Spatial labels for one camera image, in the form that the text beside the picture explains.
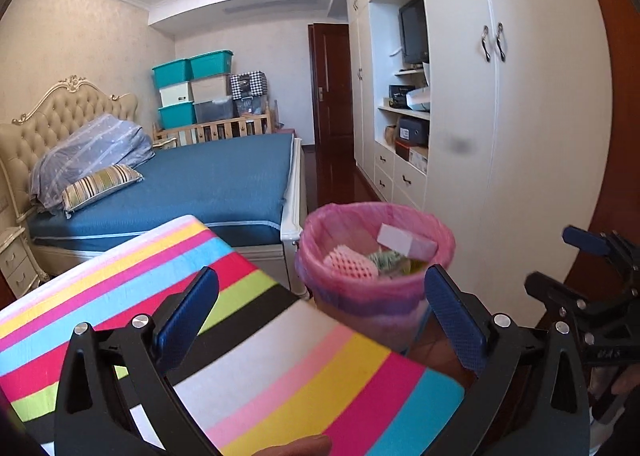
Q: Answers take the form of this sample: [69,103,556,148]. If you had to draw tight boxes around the teal storage bin bottom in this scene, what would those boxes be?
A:
[158,101,196,130]

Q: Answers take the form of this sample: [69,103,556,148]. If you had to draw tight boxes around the beige tufted headboard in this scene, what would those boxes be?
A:
[1,75,138,223]

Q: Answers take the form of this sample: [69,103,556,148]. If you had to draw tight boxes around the pink lined trash bin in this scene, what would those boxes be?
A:
[295,201,456,352]

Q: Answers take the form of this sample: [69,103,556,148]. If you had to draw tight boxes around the wooden crib rail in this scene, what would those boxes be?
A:
[152,109,273,149]

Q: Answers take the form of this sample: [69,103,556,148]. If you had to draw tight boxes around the small white carton box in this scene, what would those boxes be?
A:
[376,224,438,262]

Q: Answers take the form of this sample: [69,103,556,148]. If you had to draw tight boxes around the pink foam fruit net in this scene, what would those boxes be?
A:
[323,245,380,280]

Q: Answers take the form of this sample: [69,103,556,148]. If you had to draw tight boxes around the bed with blue cover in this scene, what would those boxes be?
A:
[27,134,308,298]

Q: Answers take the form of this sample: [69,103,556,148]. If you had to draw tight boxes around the black safe box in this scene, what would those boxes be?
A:
[397,117,430,147]

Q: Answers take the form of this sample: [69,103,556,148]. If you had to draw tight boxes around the cream bedside table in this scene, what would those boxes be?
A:
[0,226,49,299]

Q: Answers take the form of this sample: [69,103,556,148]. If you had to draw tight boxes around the teal storage bin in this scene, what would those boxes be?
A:
[152,59,193,90]
[190,49,233,80]
[158,101,196,130]

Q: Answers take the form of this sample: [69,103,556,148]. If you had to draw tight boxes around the grey folded duvet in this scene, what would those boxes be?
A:
[29,115,154,214]

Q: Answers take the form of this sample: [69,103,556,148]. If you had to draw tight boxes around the person's hand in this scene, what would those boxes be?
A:
[254,434,332,456]

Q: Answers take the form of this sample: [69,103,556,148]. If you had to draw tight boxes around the beige storage bin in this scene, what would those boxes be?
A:
[191,74,231,104]

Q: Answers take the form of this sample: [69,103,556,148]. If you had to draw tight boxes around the striped pillow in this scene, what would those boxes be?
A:
[62,164,144,219]

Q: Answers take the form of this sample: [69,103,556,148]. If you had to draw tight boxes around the teal storage bin top right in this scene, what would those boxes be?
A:
[190,49,233,80]

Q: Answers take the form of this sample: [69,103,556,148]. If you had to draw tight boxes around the white storage bin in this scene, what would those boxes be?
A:
[160,82,193,107]

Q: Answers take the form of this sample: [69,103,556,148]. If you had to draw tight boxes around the dark wooden door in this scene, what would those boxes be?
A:
[307,22,356,147]

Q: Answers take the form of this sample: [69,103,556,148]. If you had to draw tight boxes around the teal storage bin top left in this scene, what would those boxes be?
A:
[152,59,193,90]

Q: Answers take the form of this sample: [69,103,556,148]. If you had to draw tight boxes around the striped colourful table cloth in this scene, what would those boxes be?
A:
[1,216,464,455]

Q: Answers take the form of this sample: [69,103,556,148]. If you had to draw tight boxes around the black television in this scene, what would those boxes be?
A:
[398,0,430,64]

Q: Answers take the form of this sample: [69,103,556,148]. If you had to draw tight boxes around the white built-in wardrobe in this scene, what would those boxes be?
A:
[347,0,612,326]

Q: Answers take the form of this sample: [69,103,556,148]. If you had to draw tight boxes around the grey clear storage bin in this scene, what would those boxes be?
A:
[194,96,236,123]

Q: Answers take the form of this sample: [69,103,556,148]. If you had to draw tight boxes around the green printed plastic bag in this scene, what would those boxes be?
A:
[368,250,428,278]

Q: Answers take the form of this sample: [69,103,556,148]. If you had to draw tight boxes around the checkered black white bag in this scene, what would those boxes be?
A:
[229,71,268,100]

